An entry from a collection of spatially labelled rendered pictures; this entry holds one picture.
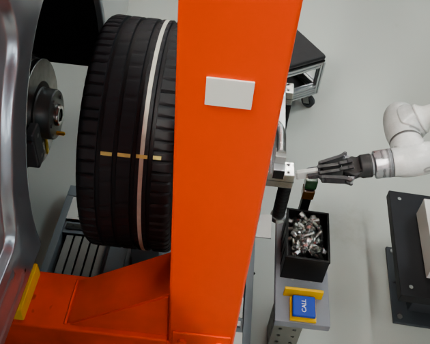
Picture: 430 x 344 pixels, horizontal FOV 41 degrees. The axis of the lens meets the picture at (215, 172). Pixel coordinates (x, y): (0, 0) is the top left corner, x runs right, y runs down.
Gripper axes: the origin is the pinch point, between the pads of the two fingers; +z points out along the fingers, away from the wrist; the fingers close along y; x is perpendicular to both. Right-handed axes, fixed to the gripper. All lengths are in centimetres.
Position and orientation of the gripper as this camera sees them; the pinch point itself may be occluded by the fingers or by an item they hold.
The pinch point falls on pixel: (306, 173)
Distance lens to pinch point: 183.9
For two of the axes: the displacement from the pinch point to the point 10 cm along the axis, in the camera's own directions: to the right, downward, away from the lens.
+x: 1.9, 6.8, 7.1
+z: -9.8, 1.3, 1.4
